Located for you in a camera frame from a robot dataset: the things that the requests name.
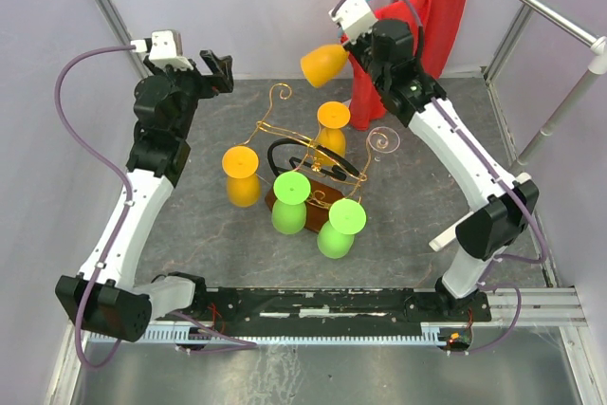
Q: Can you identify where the orange plastic goblet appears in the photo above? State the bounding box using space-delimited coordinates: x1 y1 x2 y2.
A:
222 145 261 208
317 101 351 156
300 44 348 88

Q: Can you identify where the white cable duct rail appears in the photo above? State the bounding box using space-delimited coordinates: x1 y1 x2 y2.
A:
89 322 475 344

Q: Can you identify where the green plastic goblet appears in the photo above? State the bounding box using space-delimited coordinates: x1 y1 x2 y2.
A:
317 198 367 259
271 171 311 235

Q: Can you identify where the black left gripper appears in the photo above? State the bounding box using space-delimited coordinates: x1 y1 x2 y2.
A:
144 49 233 138

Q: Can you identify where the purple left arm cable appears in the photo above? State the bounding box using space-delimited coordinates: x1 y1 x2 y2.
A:
53 44 260 371

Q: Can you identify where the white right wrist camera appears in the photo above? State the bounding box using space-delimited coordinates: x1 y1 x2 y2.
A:
329 0 377 43

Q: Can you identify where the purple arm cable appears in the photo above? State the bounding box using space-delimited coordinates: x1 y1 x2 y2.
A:
53 44 260 371
329 0 549 359

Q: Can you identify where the clear wine glass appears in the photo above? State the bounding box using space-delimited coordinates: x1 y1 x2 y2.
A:
366 126 400 162

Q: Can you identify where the gold wire wine glass rack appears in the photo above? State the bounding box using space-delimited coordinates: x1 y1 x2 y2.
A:
236 83 372 233

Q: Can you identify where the red cloth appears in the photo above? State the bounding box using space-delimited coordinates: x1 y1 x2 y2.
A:
349 0 467 131

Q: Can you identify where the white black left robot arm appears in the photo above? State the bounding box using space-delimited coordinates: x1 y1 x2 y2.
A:
55 50 233 342

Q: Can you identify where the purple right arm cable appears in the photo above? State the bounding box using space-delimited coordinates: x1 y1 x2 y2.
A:
329 0 549 359

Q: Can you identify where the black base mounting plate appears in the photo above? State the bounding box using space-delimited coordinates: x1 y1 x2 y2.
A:
182 287 491 337

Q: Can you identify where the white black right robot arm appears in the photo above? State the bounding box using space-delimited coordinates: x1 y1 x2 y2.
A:
344 19 539 321

